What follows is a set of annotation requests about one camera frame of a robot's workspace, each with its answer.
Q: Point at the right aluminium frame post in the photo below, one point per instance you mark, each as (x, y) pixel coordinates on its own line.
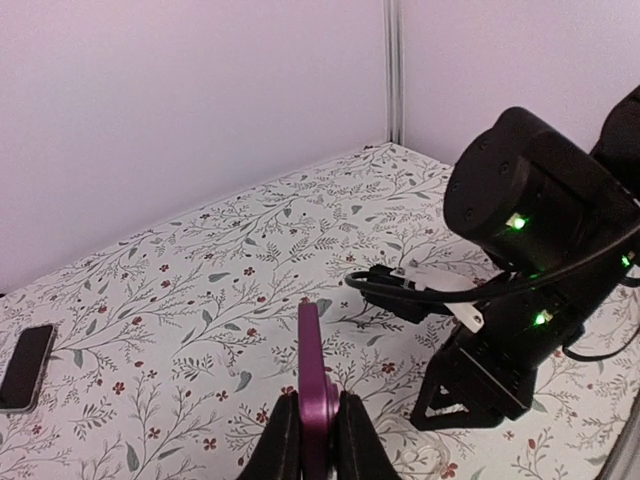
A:
(394, 70)

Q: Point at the black smartphone far corner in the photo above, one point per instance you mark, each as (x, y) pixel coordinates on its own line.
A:
(23, 376)

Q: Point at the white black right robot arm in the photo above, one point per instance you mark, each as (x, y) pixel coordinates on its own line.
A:
(562, 226)

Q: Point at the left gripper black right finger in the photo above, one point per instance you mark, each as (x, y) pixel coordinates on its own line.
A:
(358, 451)

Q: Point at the black smartphone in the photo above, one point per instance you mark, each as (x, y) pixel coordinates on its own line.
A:
(318, 396)

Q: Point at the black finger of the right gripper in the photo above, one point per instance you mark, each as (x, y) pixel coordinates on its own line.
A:
(452, 394)

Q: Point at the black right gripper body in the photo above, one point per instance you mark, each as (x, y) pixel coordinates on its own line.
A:
(522, 330)

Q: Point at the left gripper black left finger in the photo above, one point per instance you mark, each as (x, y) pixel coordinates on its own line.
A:
(277, 455)

